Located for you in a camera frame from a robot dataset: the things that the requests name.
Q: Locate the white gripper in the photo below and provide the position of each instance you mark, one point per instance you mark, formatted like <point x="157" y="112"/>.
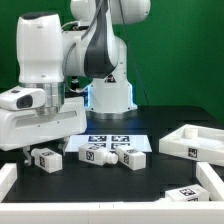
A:
<point x="24" y="128"/>

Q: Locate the white square table top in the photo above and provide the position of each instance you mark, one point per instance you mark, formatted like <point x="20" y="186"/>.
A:
<point x="196" y="143"/>

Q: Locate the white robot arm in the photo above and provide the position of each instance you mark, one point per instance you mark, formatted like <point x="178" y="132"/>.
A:
<point x="64" y="74"/>

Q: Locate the white AprilTag base sheet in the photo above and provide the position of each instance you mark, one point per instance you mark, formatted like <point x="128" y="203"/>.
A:
<point x="139" y="142"/>

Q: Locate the white U-shaped obstacle fence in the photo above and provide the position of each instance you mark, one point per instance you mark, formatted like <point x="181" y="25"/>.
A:
<point x="82" y="194"/>

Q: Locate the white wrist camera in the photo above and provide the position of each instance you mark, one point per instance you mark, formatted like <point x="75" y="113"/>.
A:
<point x="19" y="98"/>

